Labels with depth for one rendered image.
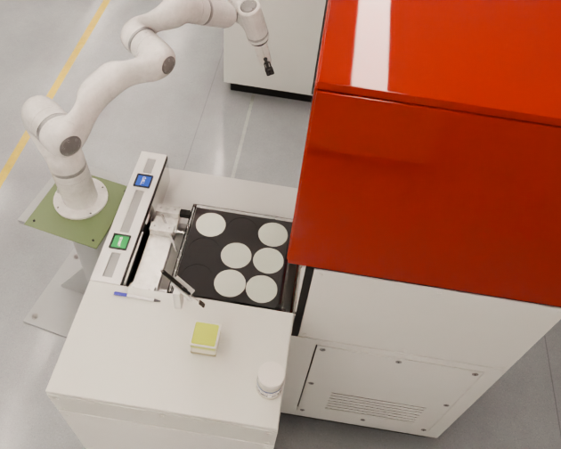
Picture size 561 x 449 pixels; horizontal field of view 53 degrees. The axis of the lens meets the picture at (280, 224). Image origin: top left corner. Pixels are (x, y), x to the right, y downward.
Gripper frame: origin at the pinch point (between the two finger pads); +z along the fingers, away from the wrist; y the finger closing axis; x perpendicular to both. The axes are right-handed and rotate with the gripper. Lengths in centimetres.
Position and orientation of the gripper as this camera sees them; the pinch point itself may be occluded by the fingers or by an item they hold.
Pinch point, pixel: (267, 64)
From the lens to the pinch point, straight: 235.9
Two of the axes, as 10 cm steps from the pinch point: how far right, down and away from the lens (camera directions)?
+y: 2.2, 8.7, -4.4
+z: 2.0, 4.0, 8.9
